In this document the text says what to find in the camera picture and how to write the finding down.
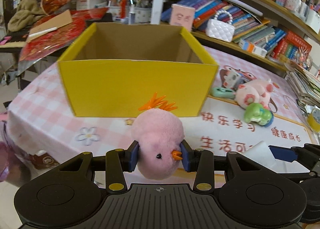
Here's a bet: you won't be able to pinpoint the white eraser block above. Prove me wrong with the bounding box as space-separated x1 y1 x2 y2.
243 141 277 171

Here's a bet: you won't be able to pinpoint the pink chick plush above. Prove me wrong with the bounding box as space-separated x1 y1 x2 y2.
131 93 184 180

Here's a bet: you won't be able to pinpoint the green dinosaur toy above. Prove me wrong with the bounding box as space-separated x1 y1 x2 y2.
244 102 274 127

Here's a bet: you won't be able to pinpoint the pink pig plush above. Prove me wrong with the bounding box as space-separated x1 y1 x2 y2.
235 79 273 109

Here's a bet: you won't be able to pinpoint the teal utility knife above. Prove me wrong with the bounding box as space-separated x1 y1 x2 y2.
210 87 235 99

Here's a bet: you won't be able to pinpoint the yellow tape roll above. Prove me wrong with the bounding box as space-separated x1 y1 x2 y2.
307 108 320 133

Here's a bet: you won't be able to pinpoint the pink checkered tablecloth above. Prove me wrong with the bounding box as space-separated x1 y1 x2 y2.
5 48 316 164

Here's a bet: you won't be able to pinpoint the stack of paper books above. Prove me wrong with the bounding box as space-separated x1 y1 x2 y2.
284 63 319 113

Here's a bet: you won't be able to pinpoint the yellow cardboard box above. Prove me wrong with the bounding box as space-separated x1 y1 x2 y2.
57 23 219 118

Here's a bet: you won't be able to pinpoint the pink backpack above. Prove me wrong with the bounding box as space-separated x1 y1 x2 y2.
1 112 31 187

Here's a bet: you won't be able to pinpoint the orange white medicine box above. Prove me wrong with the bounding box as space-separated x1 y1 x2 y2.
238 39 267 57

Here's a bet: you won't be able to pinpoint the white quilted mini handbag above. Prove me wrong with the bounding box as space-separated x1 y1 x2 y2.
206 9 235 43

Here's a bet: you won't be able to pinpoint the red decorative paper sheets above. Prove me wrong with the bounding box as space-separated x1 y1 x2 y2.
19 8 108 63

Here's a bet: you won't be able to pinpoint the wooden bookshelf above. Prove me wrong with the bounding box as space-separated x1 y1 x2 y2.
162 0 320 75

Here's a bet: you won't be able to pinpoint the pink cylindrical canister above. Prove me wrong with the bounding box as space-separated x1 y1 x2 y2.
169 4 195 32

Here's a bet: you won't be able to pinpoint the brown cardboard sheet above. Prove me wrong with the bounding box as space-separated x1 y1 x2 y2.
26 10 73 43

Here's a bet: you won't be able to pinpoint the electric keyboard piano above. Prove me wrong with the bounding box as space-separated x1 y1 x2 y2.
0 32 28 48

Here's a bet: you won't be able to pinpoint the brown plush blanket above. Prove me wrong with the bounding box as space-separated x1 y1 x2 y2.
8 0 45 32

